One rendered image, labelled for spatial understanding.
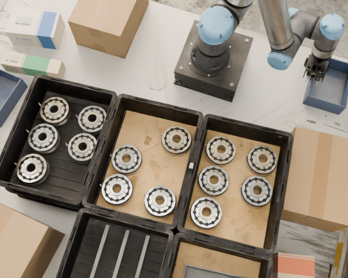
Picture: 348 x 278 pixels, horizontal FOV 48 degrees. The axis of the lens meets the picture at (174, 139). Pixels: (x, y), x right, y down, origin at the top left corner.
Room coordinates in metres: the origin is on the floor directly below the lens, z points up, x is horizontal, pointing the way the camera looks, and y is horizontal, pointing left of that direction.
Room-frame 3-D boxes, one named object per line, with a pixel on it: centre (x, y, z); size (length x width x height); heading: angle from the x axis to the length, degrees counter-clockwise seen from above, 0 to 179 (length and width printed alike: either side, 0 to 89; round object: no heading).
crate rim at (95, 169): (0.37, 0.09, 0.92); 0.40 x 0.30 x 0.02; 167
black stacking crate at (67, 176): (0.44, 0.38, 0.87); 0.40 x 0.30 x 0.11; 167
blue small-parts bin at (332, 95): (0.75, -0.61, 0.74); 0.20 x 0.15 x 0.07; 162
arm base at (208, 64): (0.83, -0.14, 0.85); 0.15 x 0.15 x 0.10
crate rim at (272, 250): (0.30, -0.20, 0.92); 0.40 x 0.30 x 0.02; 167
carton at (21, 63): (0.81, 0.58, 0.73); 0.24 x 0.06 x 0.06; 80
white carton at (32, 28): (0.98, 0.58, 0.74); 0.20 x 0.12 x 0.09; 84
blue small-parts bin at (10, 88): (0.67, 0.71, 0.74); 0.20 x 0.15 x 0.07; 157
